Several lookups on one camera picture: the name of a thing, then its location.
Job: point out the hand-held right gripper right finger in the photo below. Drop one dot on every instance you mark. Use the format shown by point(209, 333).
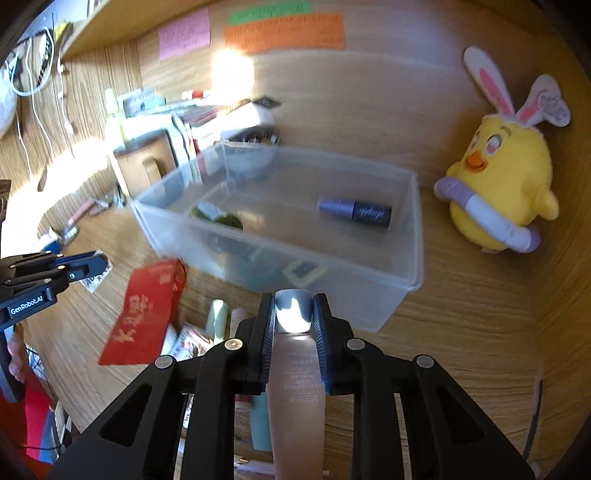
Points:
point(323, 364)

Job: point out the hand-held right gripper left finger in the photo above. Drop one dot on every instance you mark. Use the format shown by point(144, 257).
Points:
point(268, 364)

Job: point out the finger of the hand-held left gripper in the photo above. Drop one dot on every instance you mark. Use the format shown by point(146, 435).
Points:
point(78, 256)
point(85, 272)

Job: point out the frosted pink bottle silver cap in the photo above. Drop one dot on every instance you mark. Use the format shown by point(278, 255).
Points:
point(295, 415)

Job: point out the pale green tube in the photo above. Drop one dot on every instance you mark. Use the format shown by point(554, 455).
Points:
point(218, 321)

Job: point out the red envelope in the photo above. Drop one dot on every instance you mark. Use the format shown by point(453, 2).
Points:
point(143, 314)

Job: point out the red white snack packet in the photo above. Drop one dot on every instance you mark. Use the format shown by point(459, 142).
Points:
point(189, 344)

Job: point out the clear plastic storage box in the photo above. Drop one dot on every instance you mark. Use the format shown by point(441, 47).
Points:
point(369, 286)

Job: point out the person's left hand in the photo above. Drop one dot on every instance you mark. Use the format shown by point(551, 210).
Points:
point(19, 360)

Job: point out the printed black white label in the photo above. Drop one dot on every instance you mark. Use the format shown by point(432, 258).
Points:
point(99, 279)

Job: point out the pink pen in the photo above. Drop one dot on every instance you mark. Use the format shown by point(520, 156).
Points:
point(82, 213)

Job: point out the teal bottle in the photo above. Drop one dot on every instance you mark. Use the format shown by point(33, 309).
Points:
point(261, 424)

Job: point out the small metal clip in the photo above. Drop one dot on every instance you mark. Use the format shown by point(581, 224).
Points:
point(111, 201)

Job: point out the teal plastic item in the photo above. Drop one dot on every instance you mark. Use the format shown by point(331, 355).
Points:
point(258, 277)

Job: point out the small square framed case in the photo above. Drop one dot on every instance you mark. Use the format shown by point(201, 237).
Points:
point(302, 271)

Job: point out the brown mug with lid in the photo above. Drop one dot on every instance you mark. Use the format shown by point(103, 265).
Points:
point(143, 161)

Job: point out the person's red garment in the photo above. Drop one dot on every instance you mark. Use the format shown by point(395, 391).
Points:
point(27, 424)

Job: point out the pale green slim bottle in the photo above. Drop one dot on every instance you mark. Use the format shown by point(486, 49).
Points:
point(113, 120)

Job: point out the green round item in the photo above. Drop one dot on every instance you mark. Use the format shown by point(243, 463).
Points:
point(226, 219)

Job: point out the purple cosmetic tube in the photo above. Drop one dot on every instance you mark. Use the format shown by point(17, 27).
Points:
point(355, 211)

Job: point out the stack of books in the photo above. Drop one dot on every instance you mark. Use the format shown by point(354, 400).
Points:
point(198, 115)

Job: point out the red and white tube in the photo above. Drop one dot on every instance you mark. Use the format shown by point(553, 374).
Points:
point(195, 94)

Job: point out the white cardboard box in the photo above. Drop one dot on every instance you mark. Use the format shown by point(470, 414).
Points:
point(251, 120)

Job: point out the wooden shelf board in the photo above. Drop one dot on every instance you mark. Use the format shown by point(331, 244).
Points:
point(138, 23)

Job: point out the pink sticky note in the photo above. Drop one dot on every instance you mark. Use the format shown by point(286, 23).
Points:
point(184, 34)

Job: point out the yellow chick plush toy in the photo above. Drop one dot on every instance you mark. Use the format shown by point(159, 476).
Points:
point(503, 184)

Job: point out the orange sticky note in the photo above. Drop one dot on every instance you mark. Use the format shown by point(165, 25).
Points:
point(284, 33)

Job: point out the green sticky note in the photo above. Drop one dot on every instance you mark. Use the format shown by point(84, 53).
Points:
point(270, 13)

